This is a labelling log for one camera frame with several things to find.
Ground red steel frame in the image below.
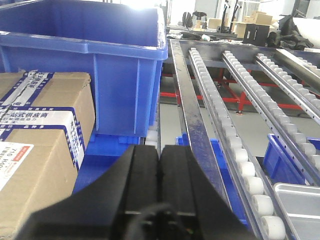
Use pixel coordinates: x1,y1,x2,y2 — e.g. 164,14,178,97
159,69,305,113

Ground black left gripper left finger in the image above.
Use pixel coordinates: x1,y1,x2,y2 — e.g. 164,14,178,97
16,145,158,240

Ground white roller track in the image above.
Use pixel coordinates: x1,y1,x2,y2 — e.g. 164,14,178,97
222,50,320,186
256,53,320,125
189,47,289,240

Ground cardboard boxes in background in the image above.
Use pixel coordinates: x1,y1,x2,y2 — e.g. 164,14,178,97
207,10,277,38

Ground black box in background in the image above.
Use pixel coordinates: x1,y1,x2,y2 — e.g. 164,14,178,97
242,23,270,47

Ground steel divider rail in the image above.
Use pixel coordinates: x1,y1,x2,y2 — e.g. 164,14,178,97
169,39,231,207

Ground blue bin under rail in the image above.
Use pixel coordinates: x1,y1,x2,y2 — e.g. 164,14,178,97
175,132,249,227

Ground small blue bin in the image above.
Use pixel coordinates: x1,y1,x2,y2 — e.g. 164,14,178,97
263,134,320,187

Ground taped cardboard box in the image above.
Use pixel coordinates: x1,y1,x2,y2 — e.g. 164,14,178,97
0,70,95,240

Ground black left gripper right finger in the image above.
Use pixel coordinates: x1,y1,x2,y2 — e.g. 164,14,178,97
159,145,256,240

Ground small ridged silver tray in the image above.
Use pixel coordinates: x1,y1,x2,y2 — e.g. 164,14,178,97
273,182,320,240

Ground large blue plastic crate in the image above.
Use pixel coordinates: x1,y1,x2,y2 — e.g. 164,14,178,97
0,0,168,137

